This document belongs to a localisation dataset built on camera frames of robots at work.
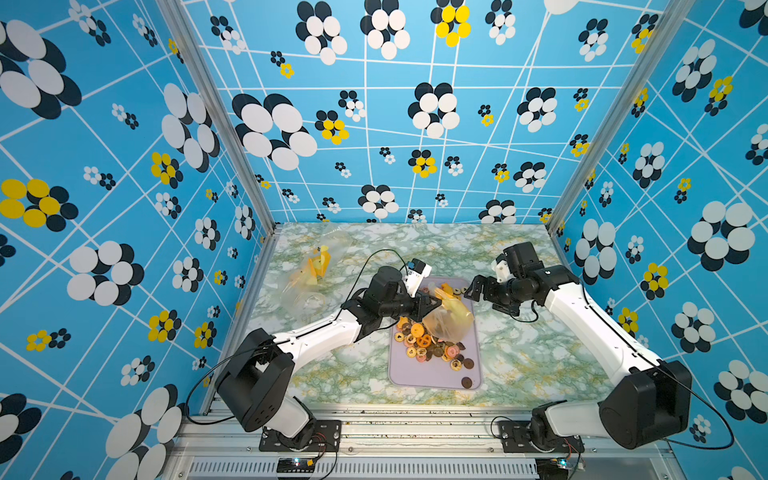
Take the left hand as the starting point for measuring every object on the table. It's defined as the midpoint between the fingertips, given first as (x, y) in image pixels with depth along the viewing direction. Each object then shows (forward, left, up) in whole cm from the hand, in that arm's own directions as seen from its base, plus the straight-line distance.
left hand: (445, 300), depth 77 cm
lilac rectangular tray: (-12, +9, -21) cm, 26 cm away
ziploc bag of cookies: (+25, +37, -12) cm, 46 cm away
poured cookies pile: (-5, +5, -19) cm, 20 cm away
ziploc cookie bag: (+11, +43, -17) cm, 48 cm away
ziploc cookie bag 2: (-3, -2, -5) cm, 6 cm away
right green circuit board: (-34, -24, -20) cm, 46 cm away
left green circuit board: (-33, +37, -22) cm, 55 cm away
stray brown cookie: (-15, -7, -20) cm, 25 cm away
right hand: (+3, -11, -4) cm, 12 cm away
